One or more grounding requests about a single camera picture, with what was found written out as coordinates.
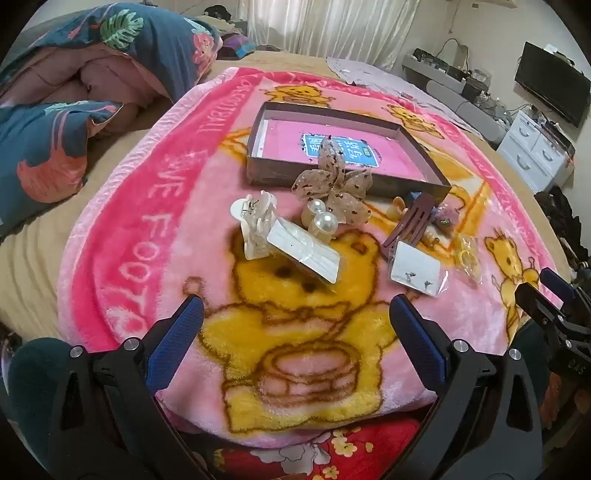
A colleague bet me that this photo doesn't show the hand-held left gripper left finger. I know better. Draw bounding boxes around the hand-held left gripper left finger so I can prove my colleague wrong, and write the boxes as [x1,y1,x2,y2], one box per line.
[48,294,218,480]

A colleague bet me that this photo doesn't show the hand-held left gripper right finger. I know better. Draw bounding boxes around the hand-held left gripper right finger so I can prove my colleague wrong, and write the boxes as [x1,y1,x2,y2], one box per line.
[389,294,543,480]

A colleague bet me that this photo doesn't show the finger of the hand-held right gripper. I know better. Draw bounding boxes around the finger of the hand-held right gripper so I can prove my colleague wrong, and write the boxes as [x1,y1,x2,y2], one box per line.
[514,281,591,342]
[539,267,591,305]

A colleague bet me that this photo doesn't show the white stud earring card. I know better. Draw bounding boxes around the white stud earring card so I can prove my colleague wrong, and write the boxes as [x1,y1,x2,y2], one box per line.
[389,240,450,296]

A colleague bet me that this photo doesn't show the yellow item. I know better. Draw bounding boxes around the yellow item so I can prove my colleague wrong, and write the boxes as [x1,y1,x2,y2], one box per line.
[454,233,484,278]

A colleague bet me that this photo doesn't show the maroon hair clip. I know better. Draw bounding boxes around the maroon hair clip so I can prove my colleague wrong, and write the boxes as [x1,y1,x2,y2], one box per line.
[381,193,437,259]

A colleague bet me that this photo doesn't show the white lined earring card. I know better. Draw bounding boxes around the white lined earring card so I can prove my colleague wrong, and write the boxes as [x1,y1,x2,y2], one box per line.
[267,218,341,283]

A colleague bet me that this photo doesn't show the sheer dotted bow hair clip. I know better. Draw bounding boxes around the sheer dotted bow hair clip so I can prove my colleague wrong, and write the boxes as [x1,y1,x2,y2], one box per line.
[292,138,374,226]

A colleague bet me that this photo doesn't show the shallow cardboard box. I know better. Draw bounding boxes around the shallow cardboard box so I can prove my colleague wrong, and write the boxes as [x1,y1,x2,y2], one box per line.
[246,102,452,200]

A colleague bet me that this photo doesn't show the dark clothes pile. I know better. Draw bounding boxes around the dark clothes pile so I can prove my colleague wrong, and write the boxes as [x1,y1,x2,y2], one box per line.
[536,185,591,268]

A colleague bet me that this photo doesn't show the pink bear printed blanket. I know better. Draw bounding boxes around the pink bear printed blanket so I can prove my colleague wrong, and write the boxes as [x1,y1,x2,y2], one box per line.
[55,66,561,448]

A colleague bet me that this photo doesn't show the white claw hair clip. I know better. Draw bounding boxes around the white claw hair clip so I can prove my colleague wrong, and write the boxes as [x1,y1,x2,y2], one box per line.
[230,191,278,261]

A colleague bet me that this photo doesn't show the white drawer cabinet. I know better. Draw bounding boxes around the white drawer cabinet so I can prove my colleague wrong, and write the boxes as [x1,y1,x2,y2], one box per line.
[496,110,575,192]

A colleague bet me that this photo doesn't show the teal cloth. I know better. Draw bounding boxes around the teal cloth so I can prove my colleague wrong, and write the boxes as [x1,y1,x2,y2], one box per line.
[8,337,70,464]

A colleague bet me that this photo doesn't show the red floral cloth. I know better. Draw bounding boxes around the red floral cloth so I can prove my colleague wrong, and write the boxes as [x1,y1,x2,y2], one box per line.
[208,420,421,480]

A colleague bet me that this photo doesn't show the black television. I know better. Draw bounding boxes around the black television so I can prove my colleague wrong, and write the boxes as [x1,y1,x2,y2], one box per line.
[515,41,591,127]

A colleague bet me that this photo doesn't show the blue floral quilt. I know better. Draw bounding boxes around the blue floral quilt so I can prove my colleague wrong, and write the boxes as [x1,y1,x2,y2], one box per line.
[0,2,223,232]

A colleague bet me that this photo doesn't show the lilac sheet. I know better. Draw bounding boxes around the lilac sheet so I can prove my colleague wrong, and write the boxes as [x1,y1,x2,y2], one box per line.
[325,56,472,134]

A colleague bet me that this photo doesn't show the purple striped cloth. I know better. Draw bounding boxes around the purple striped cloth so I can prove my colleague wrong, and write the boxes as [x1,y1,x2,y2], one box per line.
[222,34,257,60]

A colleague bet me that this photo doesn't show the white curtain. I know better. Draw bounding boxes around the white curtain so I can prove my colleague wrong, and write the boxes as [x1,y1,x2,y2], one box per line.
[272,0,419,70]

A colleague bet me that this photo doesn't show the beige spiral hair tie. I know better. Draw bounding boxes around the beige spiral hair tie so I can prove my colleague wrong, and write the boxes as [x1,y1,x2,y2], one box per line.
[390,196,441,247]

